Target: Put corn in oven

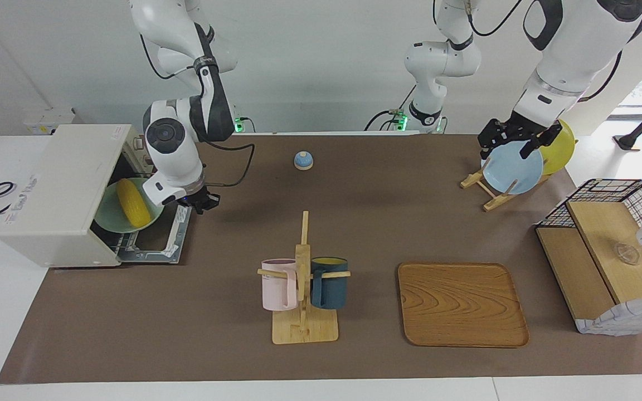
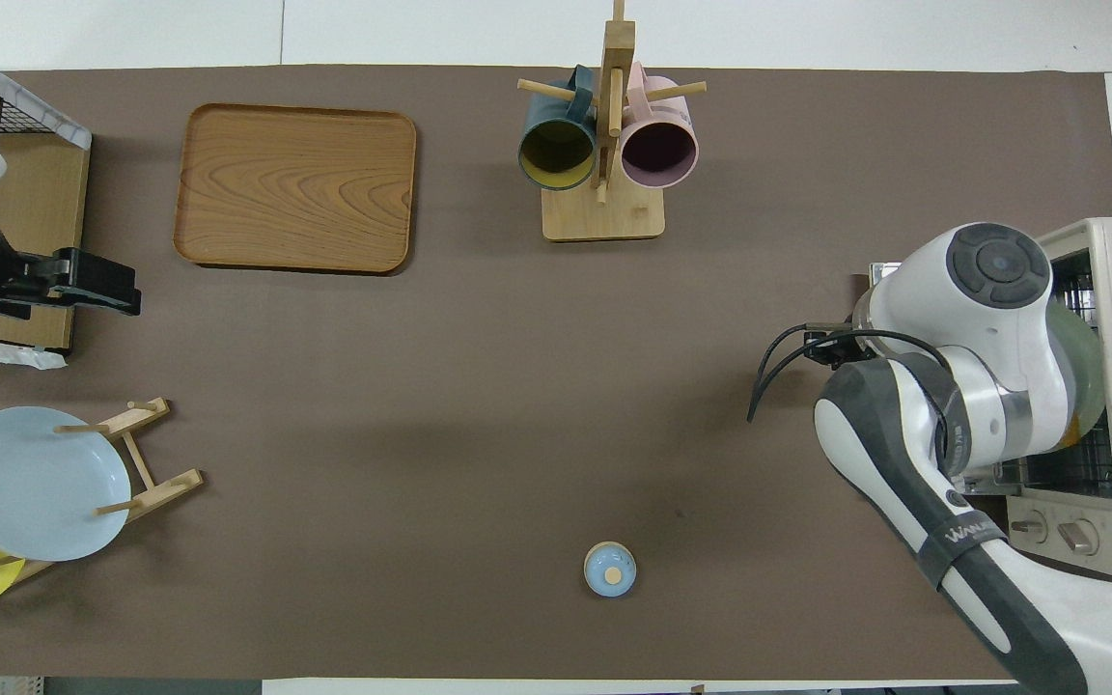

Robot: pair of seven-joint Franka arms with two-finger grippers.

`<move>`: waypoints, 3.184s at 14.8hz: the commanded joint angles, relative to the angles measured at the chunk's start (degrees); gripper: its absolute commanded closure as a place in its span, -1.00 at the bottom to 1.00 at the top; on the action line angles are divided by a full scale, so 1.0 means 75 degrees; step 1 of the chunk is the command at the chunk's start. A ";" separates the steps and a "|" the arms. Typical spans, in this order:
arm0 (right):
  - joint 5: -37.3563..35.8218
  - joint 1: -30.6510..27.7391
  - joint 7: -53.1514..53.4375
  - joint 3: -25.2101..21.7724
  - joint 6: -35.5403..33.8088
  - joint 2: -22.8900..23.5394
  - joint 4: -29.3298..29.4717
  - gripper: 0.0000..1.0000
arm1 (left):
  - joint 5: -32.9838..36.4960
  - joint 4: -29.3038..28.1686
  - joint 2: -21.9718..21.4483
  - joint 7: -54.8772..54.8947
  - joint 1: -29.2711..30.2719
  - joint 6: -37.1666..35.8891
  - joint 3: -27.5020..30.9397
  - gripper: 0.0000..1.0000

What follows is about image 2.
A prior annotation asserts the mint green plate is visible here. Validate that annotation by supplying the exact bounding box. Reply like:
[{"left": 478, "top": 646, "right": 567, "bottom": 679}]
[{"left": 1046, "top": 301, "right": 1107, "bottom": 455}]

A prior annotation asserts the white checked cloth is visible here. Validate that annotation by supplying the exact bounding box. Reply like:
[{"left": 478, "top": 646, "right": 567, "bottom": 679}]
[{"left": 0, "top": 39, "right": 94, "bottom": 370}]

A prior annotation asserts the wooden plate rack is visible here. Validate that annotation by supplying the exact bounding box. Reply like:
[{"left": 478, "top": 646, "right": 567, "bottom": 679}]
[{"left": 0, "top": 397, "right": 205, "bottom": 585}]

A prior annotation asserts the brown wooden tray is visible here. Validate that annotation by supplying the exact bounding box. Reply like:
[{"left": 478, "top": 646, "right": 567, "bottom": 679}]
[{"left": 173, "top": 103, "right": 418, "bottom": 276}]

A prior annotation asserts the light blue plate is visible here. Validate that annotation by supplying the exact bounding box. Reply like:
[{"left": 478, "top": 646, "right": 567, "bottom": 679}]
[{"left": 0, "top": 406, "right": 132, "bottom": 562}]

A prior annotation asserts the brown table mat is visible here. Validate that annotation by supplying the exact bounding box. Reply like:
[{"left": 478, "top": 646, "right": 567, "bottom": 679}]
[{"left": 0, "top": 66, "right": 1112, "bottom": 681}]

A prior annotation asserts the dark blue mug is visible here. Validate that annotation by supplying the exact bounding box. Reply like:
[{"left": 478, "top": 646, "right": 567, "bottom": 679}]
[{"left": 517, "top": 66, "right": 599, "bottom": 192}]

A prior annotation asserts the wooden mug rack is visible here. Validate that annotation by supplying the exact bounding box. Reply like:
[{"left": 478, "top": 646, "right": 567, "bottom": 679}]
[{"left": 517, "top": 0, "right": 708, "bottom": 242}]

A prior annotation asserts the pink mug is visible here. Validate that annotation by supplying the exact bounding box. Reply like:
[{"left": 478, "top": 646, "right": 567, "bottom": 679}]
[{"left": 618, "top": 63, "right": 700, "bottom": 190}]

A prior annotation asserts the small blue round bell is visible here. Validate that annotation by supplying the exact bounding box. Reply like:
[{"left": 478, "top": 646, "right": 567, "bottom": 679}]
[{"left": 583, "top": 542, "right": 637, "bottom": 598}]

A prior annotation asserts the wood and wire shelf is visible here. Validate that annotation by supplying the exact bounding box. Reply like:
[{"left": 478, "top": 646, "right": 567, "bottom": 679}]
[{"left": 0, "top": 39, "right": 94, "bottom": 370}]

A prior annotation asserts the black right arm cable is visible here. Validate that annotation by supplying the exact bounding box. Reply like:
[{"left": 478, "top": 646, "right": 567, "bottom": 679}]
[{"left": 747, "top": 323, "right": 948, "bottom": 426}]

